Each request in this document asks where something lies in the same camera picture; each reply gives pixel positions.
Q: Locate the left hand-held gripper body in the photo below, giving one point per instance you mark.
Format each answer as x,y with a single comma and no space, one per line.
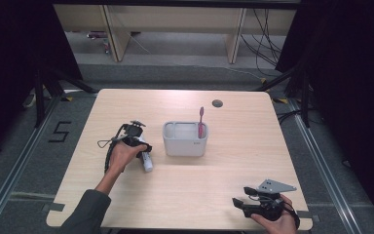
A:
132,133

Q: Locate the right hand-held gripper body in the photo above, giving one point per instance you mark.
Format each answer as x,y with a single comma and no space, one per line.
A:
269,204

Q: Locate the white purple toothpaste tube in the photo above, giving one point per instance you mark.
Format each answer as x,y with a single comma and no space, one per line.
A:
147,162

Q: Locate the grey toothbrush holder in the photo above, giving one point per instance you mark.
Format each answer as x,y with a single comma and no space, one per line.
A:
185,144

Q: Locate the pink toothbrush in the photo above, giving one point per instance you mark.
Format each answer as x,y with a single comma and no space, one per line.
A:
201,125

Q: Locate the person's left hand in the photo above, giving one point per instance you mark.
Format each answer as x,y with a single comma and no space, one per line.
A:
123,157

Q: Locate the person's right hand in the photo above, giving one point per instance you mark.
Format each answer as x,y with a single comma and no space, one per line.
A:
279,226

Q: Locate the yellow black tape marker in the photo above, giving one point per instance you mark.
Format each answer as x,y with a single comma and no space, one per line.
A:
280,100
68,98

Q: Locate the black metal stand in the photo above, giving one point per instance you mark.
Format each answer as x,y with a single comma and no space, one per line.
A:
305,97
39,97

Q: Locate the light wooden shelf unit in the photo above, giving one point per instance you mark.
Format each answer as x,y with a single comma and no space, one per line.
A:
175,19

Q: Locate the dark curtain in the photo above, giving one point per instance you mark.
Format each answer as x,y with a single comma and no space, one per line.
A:
9,65
354,81

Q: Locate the metal floor rail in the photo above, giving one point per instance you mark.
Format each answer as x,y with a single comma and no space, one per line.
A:
16,169
321,162

